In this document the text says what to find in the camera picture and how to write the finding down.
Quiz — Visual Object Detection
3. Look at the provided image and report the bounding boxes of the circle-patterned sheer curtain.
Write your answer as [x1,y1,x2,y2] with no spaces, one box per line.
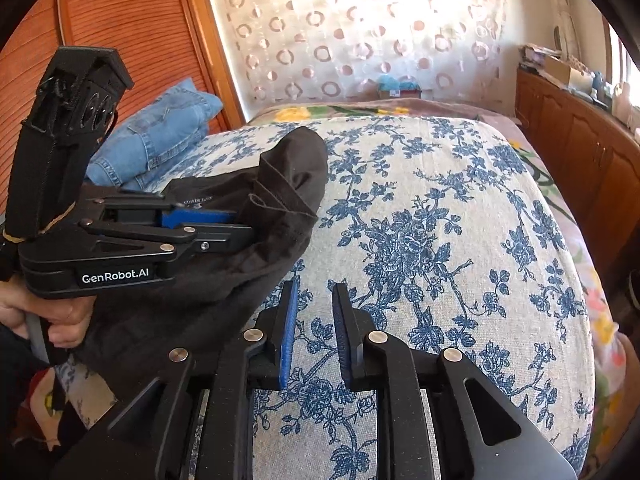
[205,0,508,121]

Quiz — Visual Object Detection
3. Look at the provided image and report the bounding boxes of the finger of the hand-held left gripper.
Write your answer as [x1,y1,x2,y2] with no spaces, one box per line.
[79,219,257,257]
[85,194,239,229]

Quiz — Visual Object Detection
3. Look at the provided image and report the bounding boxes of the tied pale window curtain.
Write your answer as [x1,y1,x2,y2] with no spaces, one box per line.
[542,0,601,68]

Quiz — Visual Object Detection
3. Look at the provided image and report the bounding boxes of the open cardboard box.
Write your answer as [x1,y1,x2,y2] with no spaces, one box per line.
[542,55,586,86]

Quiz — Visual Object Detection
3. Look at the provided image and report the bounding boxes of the blue floral bed sheet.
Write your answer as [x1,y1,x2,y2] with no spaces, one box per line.
[55,115,598,480]

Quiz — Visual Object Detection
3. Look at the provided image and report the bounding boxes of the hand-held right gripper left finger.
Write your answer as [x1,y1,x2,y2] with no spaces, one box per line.
[50,280,301,480]

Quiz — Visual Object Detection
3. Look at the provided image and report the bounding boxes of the cardboard box with blue cloth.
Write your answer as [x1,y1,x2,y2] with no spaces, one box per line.
[375,74,423,101]

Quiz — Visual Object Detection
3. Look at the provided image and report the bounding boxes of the colourful flower blanket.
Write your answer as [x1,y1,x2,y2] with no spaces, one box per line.
[247,101,633,480]

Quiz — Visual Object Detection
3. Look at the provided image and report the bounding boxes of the wooden side cabinet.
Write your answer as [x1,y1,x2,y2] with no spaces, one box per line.
[515,67,640,281]

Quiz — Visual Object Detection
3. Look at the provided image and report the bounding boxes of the white plastic bottle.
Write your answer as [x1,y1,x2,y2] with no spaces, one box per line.
[612,82,639,126]

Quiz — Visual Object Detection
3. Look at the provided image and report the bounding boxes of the black pants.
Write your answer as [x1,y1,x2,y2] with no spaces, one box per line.
[75,126,330,401]

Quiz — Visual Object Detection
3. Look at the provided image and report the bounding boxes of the folded blue jeans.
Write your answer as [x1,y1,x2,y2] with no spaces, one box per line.
[85,77,224,193]

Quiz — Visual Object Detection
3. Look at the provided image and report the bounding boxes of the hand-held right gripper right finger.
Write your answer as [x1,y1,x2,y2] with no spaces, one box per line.
[332,282,578,480]

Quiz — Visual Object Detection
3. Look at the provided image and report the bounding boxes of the person's left hand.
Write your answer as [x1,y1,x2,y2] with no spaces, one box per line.
[0,280,97,351]

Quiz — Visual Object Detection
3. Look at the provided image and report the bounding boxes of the wooden slatted wardrobe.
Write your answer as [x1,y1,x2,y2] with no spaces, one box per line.
[0,0,246,211]

